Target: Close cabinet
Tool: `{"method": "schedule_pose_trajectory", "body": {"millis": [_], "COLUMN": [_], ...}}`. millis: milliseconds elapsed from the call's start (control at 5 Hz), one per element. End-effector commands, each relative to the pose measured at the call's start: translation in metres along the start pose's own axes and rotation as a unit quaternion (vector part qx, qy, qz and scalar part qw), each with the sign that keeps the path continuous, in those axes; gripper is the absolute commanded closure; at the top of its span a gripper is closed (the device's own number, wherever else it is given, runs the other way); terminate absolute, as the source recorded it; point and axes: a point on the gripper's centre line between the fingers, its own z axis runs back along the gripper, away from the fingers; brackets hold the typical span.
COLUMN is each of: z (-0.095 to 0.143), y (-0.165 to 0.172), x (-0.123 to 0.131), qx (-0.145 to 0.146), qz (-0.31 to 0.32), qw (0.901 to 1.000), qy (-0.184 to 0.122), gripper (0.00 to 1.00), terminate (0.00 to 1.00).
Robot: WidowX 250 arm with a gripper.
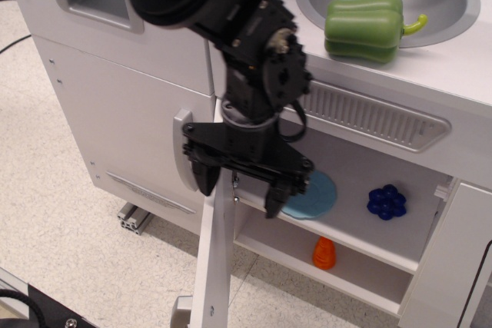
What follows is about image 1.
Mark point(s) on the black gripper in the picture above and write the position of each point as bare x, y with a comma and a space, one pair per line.
263, 155

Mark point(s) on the white cabinet door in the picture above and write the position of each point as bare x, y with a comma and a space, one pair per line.
456, 266
212, 283

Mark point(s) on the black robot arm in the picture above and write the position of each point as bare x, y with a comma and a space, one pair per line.
265, 72

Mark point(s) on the white toy kitchen cabinet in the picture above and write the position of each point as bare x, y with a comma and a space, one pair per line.
378, 259

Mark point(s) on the light blue toy plate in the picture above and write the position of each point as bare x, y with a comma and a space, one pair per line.
319, 198

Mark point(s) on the silver fridge emblem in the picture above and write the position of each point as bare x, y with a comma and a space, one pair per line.
150, 195

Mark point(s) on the orange toy carrot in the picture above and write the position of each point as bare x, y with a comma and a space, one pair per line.
324, 256

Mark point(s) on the aluminium extrusion foot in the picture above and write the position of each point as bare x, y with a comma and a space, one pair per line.
134, 219

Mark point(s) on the blue toy grapes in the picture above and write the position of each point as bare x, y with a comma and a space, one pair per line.
387, 202

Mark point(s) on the white toy fridge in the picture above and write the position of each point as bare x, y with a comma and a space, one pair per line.
119, 92

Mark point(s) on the grey vent panel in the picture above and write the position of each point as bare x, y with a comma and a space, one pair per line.
372, 117

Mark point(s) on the green toy bell pepper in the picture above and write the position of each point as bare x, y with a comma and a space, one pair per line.
367, 29

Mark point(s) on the grey fridge door handle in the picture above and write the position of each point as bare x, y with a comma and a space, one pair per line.
182, 163

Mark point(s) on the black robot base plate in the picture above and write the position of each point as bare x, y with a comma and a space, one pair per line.
42, 311

